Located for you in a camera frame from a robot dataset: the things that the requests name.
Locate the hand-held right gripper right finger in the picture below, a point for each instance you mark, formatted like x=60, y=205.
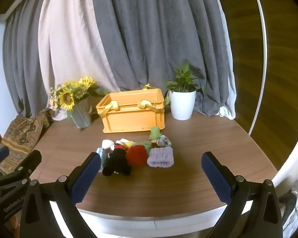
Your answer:
x=217, y=178

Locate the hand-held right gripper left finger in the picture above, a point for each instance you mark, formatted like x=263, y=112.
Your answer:
x=85, y=178

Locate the black plush toy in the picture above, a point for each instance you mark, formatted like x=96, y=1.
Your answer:
x=116, y=162

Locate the red fuzzy scrunchie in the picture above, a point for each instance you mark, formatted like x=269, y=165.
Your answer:
x=137, y=155

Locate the lilac ribbed wristband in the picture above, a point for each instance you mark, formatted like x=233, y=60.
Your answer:
x=161, y=157

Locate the colourful patterned scarf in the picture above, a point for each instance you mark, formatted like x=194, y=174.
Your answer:
x=162, y=141

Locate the orange plastic crate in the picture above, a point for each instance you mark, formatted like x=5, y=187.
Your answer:
x=134, y=120

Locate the light blue soft item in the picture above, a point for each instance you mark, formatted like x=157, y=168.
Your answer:
x=103, y=155

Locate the pale pink soft item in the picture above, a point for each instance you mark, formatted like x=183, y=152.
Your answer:
x=107, y=143

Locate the yellow soft item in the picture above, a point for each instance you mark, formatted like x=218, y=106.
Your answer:
x=129, y=144

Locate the light green soft cloth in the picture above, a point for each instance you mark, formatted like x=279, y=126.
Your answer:
x=142, y=144

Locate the brown patterned cushion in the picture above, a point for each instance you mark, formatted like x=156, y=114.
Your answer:
x=19, y=133

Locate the grey-green ribbed vase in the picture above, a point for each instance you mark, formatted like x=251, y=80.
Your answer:
x=82, y=116

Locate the green scrunchie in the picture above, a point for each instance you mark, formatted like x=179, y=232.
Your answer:
x=154, y=132

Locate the sunflower bouquet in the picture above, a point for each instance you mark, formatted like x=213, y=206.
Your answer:
x=69, y=94

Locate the white plant pot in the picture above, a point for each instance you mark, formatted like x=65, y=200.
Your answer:
x=182, y=105

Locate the grey curtain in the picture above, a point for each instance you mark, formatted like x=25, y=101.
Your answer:
x=151, y=34
x=19, y=67

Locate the white curtain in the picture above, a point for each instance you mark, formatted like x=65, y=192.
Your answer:
x=229, y=79

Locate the green leafy plant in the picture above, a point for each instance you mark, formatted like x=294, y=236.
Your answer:
x=182, y=78

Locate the pale pink curtain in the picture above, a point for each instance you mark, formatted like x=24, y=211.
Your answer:
x=69, y=49

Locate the white hoop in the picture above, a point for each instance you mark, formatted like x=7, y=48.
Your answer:
x=264, y=29

